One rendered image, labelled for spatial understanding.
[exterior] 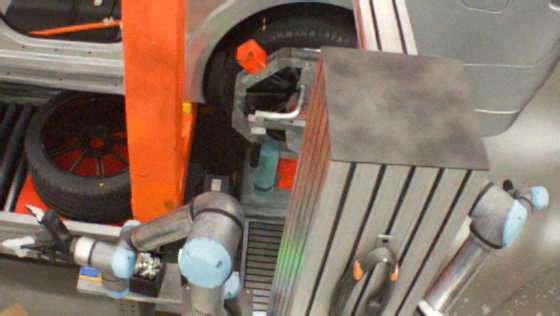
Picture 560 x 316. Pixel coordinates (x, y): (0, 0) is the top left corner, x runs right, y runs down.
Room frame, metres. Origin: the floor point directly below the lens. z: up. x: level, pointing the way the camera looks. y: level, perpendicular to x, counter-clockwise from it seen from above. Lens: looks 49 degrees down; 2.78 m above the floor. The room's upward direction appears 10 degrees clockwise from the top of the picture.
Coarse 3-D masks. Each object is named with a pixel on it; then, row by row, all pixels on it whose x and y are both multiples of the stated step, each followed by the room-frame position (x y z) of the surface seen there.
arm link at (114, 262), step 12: (96, 240) 0.94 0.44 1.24; (96, 252) 0.90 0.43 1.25; (108, 252) 0.91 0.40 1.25; (120, 252) 0.92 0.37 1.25; (132, 252) 0.94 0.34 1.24; (96, 264) 0.88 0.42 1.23; (108, 264) 0.88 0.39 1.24; (120, 264) 0.89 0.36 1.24; (132, 264) 0.92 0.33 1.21; (108, 276) 0.88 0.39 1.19; (120, 276) 0.88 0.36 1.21
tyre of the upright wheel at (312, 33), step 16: (256, 16) 2.15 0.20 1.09; (272, 16) 2.11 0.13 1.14; (288, 16) 2.09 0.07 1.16; (304, 16) 2.09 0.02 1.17; (320, 16) 2.11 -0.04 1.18; (336, 16) 2.14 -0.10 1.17; (352, 16) 2.19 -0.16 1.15; (240, 32) 2.12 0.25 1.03; (256, 32) 2.05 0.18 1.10; (272, 32) 2.01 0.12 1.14; (288, 32) 2.00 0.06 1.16; (304, 32) 2.00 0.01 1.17; (320, 32) 2.01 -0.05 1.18; (336, 32) 2.04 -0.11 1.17; (352, 32) 2.08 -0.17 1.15; (272, 48) 1.98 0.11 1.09; (352, 48) 2.01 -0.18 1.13; (224, 64) 2.05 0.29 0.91; (224, 80) 1.97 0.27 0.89; (224, 96) 1.97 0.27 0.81
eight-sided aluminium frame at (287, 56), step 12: (288, 48) 1.96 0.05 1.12; (276, 60) 1.91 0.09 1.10; (288, 60) 1.90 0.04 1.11; (300, 60) 1.91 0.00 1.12; (312, 60) 1.92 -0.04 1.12; (240, 72) 1.95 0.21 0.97; (264, 72) 1.90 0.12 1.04; (240, 84) 1.89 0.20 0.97; (252, 84) 1.90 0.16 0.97; (240, 96) 1.89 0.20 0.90; (240, 108) 1.89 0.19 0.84; (240, 120) 1.89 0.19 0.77; (240, 132) 1.89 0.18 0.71; (288, 156) 1.91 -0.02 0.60
